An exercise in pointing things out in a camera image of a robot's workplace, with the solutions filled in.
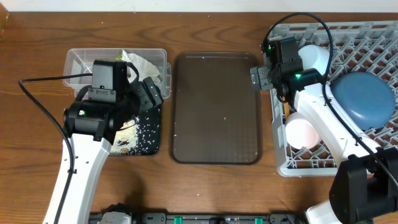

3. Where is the black rectangular tray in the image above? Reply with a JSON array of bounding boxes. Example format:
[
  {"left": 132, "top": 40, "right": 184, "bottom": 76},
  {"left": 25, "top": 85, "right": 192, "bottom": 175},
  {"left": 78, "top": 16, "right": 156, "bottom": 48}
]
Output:
[{"left": 108, "top": 104, "right": 162, "bottom": 157}]

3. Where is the pink bowl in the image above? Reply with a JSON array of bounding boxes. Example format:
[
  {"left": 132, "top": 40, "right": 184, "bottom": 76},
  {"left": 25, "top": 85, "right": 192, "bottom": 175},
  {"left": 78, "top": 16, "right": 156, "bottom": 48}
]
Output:
[{"left": 285, "top": 112, "right": 321, "bottom": 149}]

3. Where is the grey dishwasher rack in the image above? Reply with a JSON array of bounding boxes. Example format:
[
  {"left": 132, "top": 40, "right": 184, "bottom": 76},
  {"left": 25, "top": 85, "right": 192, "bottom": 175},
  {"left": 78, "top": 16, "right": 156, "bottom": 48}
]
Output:
[{"left": 269, "top": 21, "right": 397, "bottom": 177}]

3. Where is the brown serving tray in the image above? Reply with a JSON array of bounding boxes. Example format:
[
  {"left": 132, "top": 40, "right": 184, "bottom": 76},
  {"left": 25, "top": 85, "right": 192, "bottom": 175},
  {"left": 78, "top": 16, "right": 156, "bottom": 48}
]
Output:
[{"left": 170, "top": 52, "right": 262, "bottom": 166}]

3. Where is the light blue bowl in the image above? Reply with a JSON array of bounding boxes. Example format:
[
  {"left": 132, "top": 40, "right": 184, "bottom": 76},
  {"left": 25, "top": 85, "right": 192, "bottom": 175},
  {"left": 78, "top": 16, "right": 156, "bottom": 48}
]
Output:
[{"left": 298, "top": 45, "right": 330, "bottom": 75}]

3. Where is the dark blue plate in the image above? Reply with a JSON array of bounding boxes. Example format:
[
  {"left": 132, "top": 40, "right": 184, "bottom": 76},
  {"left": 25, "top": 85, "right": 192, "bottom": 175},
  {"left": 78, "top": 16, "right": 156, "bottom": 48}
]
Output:
[{"left": 331, "top": 72, "right": 396, "bottom": 130}]

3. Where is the white napkin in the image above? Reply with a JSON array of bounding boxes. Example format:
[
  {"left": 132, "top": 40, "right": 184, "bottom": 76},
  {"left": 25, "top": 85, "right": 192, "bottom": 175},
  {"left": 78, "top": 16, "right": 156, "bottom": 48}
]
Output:
[{"left": 121, "top": 50, "right": 161, "bottom": 85}]

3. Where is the white rice pile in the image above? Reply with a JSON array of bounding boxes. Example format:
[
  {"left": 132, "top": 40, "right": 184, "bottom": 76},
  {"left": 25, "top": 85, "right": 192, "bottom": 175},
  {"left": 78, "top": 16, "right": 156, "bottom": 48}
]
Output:
[{"left": 109, "top": 107, "right": 161, "bottom": 156}]

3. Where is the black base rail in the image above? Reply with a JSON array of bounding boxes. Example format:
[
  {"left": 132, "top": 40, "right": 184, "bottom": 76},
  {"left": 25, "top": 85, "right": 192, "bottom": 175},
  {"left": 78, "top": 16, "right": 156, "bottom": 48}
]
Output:
[{"left": 88, "top": 212, "right": 308, "bottom": 224}]

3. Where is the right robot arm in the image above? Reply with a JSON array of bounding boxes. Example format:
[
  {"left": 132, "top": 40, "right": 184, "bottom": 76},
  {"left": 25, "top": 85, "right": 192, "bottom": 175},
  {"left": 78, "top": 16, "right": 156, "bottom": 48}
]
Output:
[{"left": 250, "top": 63, "right": 397, "bottom": 223}]

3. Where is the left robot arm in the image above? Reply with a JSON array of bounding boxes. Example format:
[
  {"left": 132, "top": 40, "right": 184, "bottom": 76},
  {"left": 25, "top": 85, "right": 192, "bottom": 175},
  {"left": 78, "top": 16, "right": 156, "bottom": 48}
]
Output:
[{"left": 44, "top": 77, "right": 163, "bottom": 223}]

